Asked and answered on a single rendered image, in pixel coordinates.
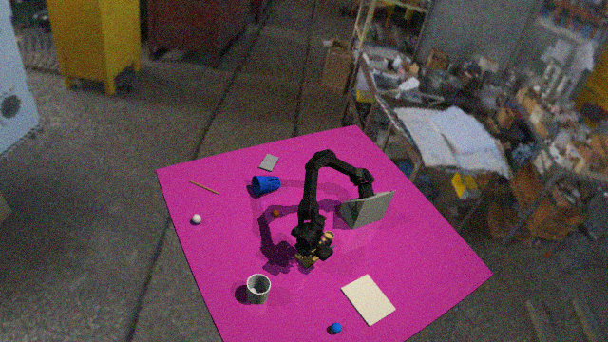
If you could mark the beige flat rectangular panel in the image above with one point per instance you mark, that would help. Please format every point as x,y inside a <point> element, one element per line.
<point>368,300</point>

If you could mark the grey flat square tile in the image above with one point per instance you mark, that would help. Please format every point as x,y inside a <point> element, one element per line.
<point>268,163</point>

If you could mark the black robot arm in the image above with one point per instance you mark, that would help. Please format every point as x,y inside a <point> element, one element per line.
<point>309,208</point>

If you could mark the white cup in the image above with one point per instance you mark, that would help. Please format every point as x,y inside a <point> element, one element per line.
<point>258,287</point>

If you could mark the blue ball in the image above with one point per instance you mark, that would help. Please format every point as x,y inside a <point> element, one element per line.
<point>336,327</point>

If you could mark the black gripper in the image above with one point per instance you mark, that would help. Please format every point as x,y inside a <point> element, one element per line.
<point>323,252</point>

